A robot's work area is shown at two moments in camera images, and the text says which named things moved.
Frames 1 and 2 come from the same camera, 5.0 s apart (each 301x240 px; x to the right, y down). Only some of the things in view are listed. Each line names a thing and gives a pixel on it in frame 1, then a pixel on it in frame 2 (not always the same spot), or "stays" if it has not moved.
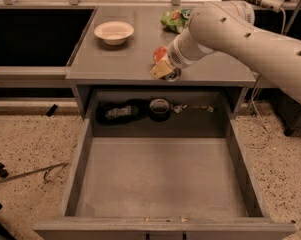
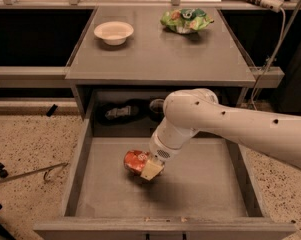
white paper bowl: (114, 32) stays
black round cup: (159, 109) stays
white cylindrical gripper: (179, 53) to (159, 151)
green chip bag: (175, 20) stays
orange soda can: (160, 54) to (136, 160)
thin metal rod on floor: (27, 173) stays
